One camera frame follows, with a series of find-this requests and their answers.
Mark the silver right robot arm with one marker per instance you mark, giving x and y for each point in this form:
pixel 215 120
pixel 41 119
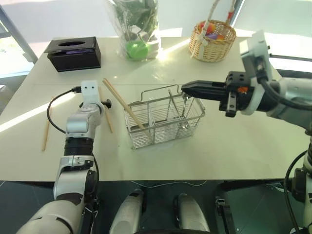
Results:
pixel 290 107

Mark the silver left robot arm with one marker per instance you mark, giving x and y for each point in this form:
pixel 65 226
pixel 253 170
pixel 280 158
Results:
pixel 75 122

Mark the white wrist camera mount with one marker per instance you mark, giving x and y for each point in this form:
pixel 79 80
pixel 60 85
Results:
pixel 257 46
pixel 89 90

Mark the wooden chopstick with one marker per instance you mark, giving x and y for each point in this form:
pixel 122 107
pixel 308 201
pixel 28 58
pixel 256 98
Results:
pixel 114 94
pixel 109 122
pixel 117 92
pixel 45 136

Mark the white robot leg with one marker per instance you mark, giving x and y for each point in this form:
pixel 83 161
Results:
pixel 128 214
pixel 191 214

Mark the metal spoon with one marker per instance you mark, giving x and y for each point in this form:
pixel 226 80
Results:
pixel 184 109

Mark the colourful toys in wicker basket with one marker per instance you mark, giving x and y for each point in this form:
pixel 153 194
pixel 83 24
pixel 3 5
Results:
pixel 212 30

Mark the white robot left leg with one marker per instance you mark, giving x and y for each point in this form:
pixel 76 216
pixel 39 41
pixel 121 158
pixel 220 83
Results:
pixel 128 214

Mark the black tissue box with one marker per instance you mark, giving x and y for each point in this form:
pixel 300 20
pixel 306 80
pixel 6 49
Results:
pixel 73 54

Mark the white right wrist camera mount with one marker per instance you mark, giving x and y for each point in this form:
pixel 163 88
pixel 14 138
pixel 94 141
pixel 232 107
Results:
pixel 257 46

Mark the white robot right leg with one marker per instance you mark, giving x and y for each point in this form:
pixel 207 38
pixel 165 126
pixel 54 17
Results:
pixel 191 214

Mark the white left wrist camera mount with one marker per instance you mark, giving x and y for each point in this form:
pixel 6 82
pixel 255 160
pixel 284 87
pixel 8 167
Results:
pixel 89 90

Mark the plastic-wrapped plant with green pot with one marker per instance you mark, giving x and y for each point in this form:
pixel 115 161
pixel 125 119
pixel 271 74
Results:
pixel 136 29

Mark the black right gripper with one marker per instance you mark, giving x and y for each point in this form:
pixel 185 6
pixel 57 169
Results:
pixel 234 100

